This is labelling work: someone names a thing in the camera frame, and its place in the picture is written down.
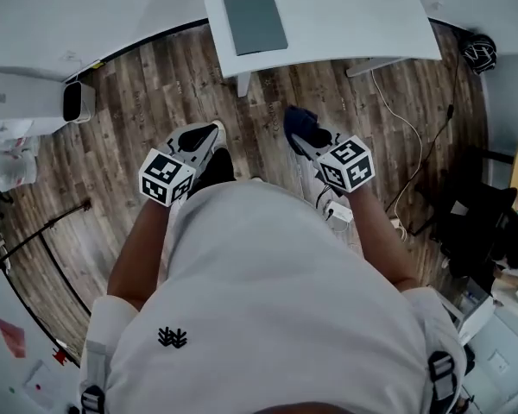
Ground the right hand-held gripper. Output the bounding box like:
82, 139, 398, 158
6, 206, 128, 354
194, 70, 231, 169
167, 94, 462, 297
290, 132, 375, 194

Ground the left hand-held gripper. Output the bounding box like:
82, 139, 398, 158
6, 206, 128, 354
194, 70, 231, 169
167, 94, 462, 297
138, 121, 221, 209

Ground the dark blue cloth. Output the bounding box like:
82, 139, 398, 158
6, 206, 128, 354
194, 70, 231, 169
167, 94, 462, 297
282, 104, 332, 151

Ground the grey notebook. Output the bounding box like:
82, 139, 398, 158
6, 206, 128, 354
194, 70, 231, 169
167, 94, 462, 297
222, 0, 289, 57

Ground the person's left forearm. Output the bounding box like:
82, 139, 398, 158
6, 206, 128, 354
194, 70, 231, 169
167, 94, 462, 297
106, 195, 179, 311

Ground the person's right forearm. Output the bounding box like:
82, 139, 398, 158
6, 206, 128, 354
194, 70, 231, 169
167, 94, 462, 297
348, 189, 419, 293

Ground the white power adapter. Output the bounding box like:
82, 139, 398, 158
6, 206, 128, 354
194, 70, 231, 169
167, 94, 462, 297
324, 200, 354, 224

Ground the person's black trouser leg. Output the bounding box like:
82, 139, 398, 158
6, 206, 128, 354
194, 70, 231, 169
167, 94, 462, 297
187, 146, 237, 198

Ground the person's white shoe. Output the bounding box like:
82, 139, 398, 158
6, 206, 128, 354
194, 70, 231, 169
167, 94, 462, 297
211, 119, 228, 147

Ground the white table foot bar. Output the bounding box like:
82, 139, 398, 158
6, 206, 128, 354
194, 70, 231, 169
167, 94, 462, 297
344, 56, 412, 78

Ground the white air purifier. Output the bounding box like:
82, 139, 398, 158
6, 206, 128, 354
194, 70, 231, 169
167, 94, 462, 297
62, 80, 98, 124

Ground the white table leg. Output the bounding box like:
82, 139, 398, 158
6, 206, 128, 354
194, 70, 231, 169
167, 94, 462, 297
236, 72, 252, 99

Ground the black office chair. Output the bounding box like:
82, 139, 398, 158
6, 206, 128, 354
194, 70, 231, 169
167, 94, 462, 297
414, 144, 518, 280

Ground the black tripod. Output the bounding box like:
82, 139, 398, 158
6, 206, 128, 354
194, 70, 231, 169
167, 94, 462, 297
0, 199, 92, 285

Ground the person's white shirt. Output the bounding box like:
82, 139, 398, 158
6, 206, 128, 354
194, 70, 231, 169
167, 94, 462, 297
79, 178, 468, 414

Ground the white plastic bag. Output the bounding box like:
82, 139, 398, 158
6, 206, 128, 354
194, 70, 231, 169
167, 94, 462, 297
0, 119, 41, 192

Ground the white box appliance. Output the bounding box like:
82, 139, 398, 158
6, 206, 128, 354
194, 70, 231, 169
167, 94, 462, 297
0, 70, 68, 136

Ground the black helmet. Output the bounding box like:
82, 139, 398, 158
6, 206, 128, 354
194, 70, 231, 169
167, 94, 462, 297
458, 33, 498, 76

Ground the white cable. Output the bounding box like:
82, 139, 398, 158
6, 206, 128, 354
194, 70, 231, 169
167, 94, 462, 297
370, 68, 425, 237

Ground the black cable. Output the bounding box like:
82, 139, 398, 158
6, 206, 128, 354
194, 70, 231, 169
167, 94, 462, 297
385, 48, 462, 213

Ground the grey harness strap with buckle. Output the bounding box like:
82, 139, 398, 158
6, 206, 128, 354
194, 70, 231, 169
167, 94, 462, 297
79, 338, 108, 414
426, 350, 459, 414

